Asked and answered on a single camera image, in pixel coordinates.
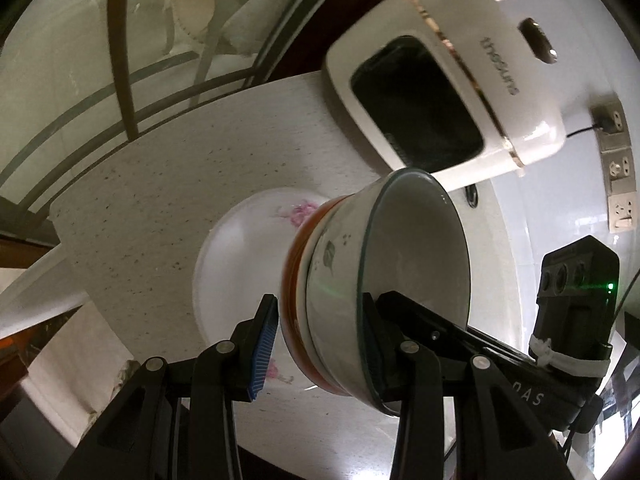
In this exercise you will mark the glass sliding door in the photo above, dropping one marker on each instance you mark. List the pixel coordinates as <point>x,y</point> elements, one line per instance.
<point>75,85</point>

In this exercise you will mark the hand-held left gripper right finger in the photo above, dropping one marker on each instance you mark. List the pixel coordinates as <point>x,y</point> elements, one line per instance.
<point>385,365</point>

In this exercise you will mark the black power plug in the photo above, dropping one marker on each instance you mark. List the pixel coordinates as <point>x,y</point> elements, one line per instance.
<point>607,124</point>

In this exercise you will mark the white rice cooker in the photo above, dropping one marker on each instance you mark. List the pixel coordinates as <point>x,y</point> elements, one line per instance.
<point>475,10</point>

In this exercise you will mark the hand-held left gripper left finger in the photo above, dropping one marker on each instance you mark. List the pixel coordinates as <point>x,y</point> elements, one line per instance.
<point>262,355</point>

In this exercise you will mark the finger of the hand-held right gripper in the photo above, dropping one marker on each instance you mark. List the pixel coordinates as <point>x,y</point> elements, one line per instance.
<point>440,327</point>

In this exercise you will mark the large floral plate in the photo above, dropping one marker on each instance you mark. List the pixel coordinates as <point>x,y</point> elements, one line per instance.
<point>240,270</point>

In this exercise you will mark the red-banded white bowl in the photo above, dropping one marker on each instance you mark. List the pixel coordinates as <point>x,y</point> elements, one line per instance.
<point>291,305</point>

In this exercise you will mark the white ledge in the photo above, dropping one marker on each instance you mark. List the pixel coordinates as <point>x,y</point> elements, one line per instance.
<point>30,290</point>

